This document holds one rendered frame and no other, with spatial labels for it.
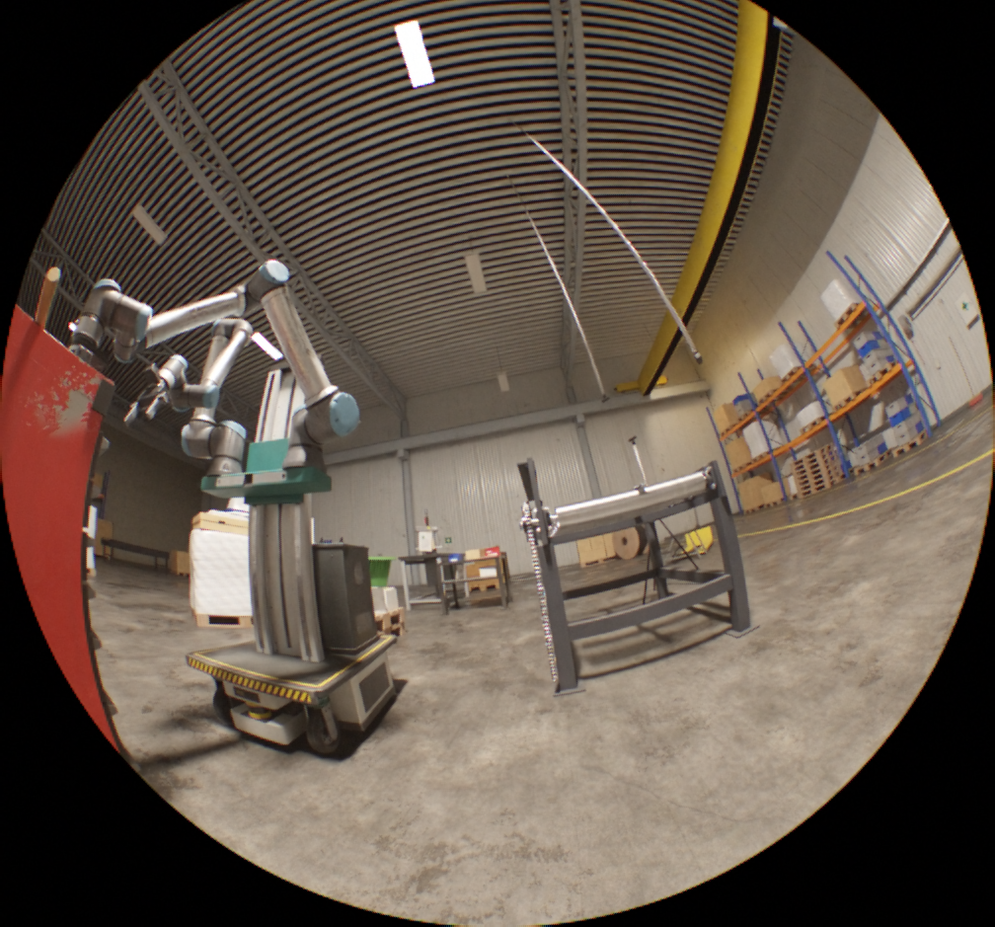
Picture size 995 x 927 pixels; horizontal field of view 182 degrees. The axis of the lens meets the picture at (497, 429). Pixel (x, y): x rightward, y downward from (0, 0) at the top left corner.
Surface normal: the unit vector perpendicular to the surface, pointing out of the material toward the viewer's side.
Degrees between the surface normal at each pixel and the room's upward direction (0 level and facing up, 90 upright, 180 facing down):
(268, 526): 90
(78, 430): 90
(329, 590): 90
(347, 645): 90
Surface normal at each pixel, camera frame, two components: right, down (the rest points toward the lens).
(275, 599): 0.03, -0.40
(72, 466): 0.98, -0.19
